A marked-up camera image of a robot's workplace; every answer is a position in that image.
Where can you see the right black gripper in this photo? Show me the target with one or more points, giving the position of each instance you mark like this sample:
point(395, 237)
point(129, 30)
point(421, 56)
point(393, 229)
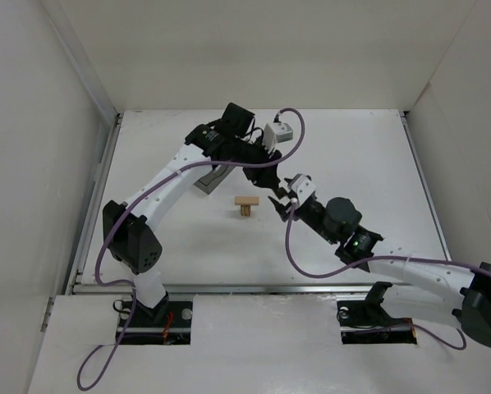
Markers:
point(293, 200)

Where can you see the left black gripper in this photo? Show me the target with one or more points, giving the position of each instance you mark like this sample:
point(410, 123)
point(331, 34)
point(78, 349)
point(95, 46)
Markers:
point(260, 171)

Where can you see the striped brown wood block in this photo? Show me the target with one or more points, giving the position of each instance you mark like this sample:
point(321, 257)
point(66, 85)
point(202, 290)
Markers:
point(245, 210)

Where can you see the light wood rectangular block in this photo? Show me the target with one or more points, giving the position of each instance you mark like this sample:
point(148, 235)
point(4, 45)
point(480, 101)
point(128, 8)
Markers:
point(246, 200)

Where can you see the grey translucent plastic bin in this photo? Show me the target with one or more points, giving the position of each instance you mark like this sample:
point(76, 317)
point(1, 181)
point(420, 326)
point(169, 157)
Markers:
point(209, 182)

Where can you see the dark wood arch block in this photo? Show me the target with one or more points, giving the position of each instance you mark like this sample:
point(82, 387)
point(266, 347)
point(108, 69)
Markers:
point(280, 192)

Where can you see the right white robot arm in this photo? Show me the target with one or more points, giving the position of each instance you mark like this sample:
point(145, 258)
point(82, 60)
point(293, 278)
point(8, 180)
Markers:
point(454, 294)

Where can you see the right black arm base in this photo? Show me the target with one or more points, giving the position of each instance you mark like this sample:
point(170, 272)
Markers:
point(365, 322)

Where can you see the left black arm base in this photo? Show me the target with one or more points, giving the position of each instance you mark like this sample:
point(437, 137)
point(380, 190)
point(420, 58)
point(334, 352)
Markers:
point(169, 324)

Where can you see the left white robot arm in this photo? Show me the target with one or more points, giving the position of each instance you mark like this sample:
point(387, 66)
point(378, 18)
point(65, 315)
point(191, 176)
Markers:
point(133, 223)

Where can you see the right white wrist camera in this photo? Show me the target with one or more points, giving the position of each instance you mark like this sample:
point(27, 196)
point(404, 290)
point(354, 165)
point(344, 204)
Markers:
point(302, 187)

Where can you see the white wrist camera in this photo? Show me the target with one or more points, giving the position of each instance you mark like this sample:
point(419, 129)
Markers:
point(276, 132)
point(302, 187)

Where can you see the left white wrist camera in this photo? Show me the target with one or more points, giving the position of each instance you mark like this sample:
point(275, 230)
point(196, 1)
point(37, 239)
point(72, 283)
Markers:
point(276, 132)

